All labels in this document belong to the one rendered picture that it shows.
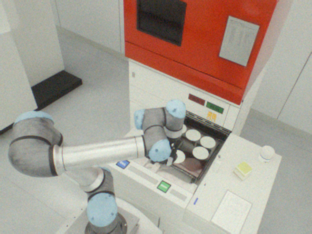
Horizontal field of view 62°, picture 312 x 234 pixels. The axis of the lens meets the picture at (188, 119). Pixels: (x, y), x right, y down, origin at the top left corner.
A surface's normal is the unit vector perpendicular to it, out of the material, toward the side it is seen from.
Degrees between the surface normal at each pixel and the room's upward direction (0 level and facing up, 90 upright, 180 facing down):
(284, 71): 90
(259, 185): 0
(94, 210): 8
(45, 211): 0
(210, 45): 90
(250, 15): 90
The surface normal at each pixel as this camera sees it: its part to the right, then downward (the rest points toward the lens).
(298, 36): -0.47, 0.56
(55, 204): 0.14, -0.72
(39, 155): 0.20, -0.47
